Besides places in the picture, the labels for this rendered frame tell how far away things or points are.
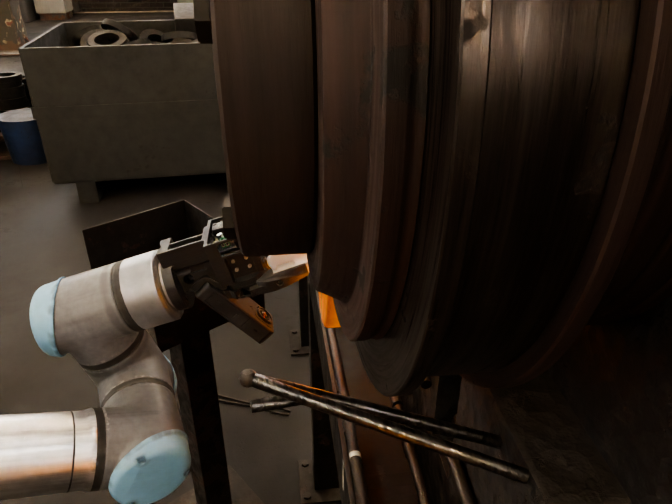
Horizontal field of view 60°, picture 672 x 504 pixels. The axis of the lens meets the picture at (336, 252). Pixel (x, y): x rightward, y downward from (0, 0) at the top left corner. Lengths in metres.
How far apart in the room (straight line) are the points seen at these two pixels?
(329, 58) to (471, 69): 0.08
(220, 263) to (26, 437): 0.26
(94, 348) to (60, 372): 1.24
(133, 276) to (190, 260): 0.07
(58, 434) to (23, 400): 1.25
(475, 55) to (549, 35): 0.03
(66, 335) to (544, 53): 0.64
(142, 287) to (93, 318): 0.07
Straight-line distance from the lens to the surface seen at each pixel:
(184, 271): 0.71
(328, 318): 0.68
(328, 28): 0.26
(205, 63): 2.84
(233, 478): 1.55
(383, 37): 0.23
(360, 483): 0.61
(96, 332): 0.74
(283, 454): 1.59
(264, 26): 0.28
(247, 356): 1.89
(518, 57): 0.21
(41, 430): 0.70
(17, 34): 7.34
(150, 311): 0.71
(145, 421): 0.71
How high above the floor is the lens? 1.19
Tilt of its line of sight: 29 degrees down
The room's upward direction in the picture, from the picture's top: straight up
